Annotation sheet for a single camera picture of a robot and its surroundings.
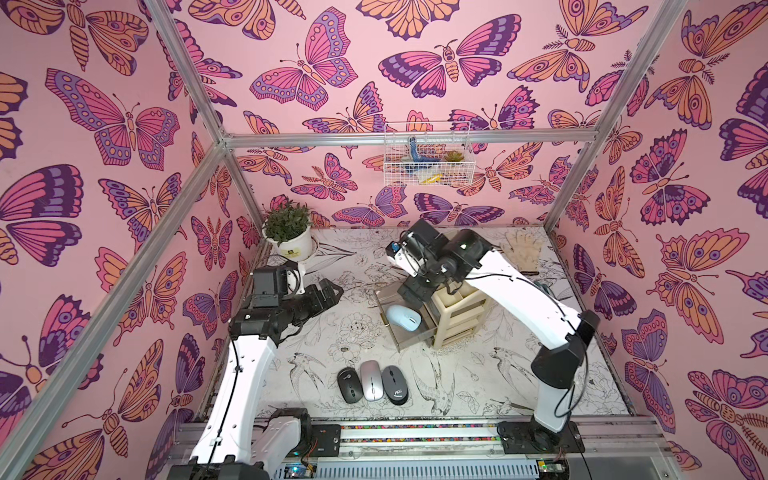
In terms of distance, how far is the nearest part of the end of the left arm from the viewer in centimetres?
66

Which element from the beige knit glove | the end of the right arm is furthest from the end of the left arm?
the beige knit glove

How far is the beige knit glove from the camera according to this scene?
109 cm
